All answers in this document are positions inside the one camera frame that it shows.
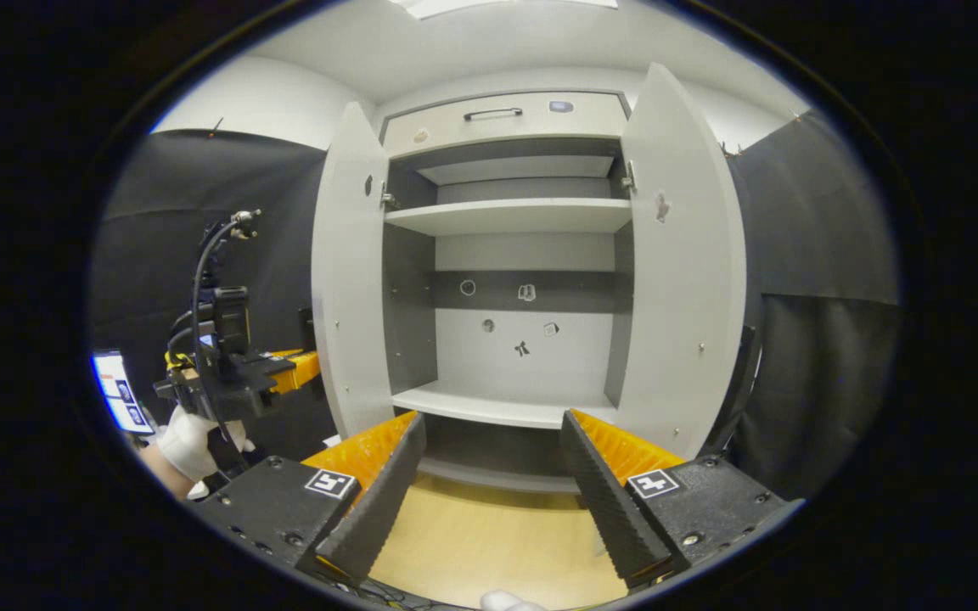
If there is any white cabinet shelf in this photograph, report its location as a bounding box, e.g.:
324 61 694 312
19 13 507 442
417 155 617 187
384 198 632 237
391 379 617 430

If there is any long ceiling light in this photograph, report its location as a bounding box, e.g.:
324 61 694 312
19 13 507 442
391 0 619 20

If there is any grey cabinet drawer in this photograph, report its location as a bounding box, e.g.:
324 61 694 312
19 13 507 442
381 91 631 160

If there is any lit display screen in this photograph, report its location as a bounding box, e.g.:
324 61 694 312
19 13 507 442
92 350 155 436

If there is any grey shoe cabinet door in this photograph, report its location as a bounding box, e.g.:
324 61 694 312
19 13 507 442
616 61 760 463
298 102 396 442

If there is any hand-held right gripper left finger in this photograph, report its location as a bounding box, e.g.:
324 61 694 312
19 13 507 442
183 411 428 590

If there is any black backdrop cloth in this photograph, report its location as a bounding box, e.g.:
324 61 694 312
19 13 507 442
88 110 902 502

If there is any grey double-door shoe cabinet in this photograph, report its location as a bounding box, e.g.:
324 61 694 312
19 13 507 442
379 89 636 495

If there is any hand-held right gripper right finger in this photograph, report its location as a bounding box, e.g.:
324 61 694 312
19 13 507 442
559 407 804 590

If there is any black cable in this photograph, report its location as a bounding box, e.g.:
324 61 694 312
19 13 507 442
190 210 262 446

